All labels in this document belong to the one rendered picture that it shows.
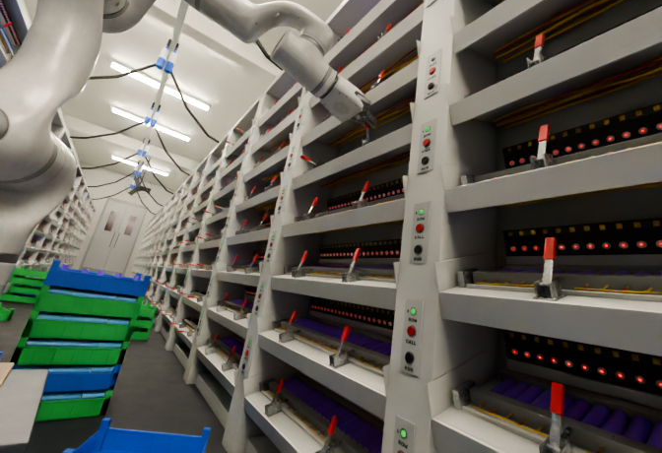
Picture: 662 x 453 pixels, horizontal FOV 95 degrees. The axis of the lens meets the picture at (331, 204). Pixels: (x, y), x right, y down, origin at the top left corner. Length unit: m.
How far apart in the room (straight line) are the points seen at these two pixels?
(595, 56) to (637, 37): 0.04
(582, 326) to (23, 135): 0.80
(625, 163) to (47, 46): 0.90
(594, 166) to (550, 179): 0.05
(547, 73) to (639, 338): 0.39
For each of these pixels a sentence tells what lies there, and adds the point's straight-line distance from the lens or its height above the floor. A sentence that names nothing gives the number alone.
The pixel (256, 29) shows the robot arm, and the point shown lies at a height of 1.09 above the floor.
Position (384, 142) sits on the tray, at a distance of 0.82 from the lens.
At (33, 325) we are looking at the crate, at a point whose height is 0.28.
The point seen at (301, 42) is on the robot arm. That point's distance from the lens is 0.84.
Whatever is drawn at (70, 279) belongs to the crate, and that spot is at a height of 0.43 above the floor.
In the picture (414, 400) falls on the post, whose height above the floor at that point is 0.37.
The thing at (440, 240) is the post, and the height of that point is 0.64.
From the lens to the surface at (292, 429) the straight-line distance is 0.97.
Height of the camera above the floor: 0.51
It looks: 17 degrees up
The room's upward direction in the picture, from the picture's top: 10 degrees clockwise
